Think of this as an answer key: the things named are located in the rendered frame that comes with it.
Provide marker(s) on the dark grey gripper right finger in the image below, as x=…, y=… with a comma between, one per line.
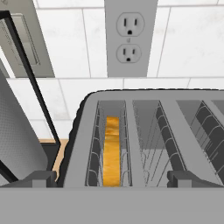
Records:
x=182, y=178

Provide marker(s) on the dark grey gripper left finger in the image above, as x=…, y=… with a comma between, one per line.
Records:
x=40, y=178

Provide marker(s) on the grey metal toaster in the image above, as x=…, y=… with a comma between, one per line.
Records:
x=151, y=137

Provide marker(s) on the golden brown bread slice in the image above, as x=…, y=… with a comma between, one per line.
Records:
x=111, y=151

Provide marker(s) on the grey wall light switch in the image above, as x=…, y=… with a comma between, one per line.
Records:
x=24, y=40

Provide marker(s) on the grey wall power outlet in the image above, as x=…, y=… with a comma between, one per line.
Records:
x=129, y=38

